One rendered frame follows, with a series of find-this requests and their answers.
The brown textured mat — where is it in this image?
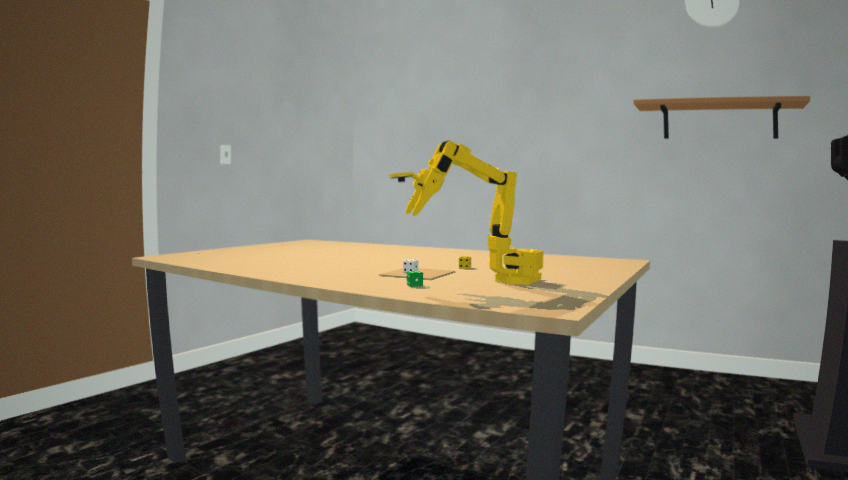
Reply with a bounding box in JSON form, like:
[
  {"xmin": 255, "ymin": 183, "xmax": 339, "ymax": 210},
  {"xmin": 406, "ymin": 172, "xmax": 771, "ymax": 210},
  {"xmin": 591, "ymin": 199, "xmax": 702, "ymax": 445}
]
[{"xmin": 379, "ymin": 268, "xmax": 455, "ymax": 280}]

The green die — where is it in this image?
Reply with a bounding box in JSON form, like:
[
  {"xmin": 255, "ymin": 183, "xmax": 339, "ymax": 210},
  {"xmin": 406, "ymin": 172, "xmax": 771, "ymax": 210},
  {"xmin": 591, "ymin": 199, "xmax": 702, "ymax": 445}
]
[{"xmin": 406, "ymin": 271, "xmax": 423, "ymax": 287}]

